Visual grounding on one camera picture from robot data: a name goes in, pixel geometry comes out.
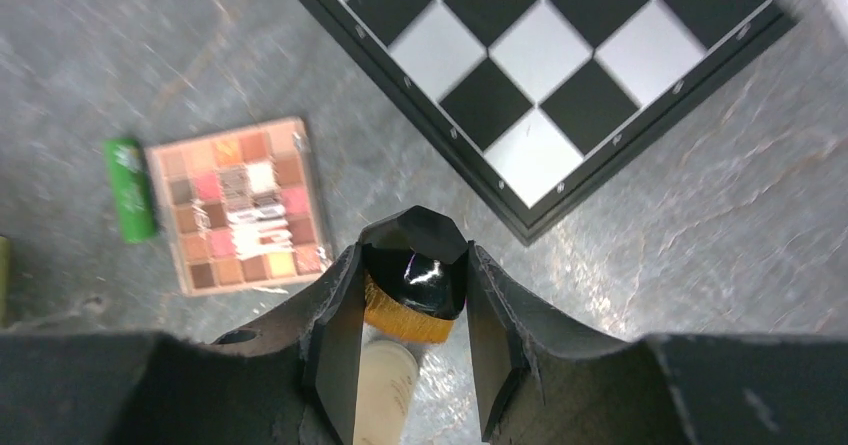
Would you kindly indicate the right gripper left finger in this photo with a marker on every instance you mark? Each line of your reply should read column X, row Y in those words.
column 294, row 379

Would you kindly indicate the green metal drawer box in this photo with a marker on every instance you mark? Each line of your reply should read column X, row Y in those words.
column 5, row 256

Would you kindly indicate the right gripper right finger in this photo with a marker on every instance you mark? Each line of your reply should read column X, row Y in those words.
column 509, row 326

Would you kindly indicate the pink eyeshadow palette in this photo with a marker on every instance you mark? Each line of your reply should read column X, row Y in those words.
column 242, row 209

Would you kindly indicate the black white checkerboard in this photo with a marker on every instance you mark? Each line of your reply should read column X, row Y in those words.
column 537, row 103

